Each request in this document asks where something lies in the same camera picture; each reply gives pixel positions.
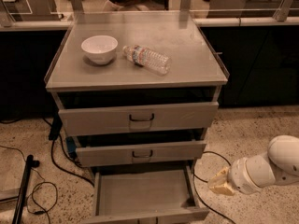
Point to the padded gripper body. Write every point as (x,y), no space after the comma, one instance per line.
(238,175)

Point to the grey bottom drawer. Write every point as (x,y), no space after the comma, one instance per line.
(157,195)

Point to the grey drawer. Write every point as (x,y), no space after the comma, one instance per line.
(137,118)
(120,155)
(157,195)

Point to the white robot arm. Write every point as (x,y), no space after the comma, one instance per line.
(277,166)

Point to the grey top drawer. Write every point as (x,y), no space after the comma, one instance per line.
(137,118)

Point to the grey middle drawer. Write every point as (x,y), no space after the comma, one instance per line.
(120,155)

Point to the grey metal drawer cabinet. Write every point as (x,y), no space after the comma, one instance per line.
(195,75)

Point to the clear plastic water bottle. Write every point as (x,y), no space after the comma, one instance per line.
(152,60)

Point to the white ceramic bowl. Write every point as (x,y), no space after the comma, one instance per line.
(100,49)

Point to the black metal stand bar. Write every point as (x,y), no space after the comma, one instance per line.
(29,164)

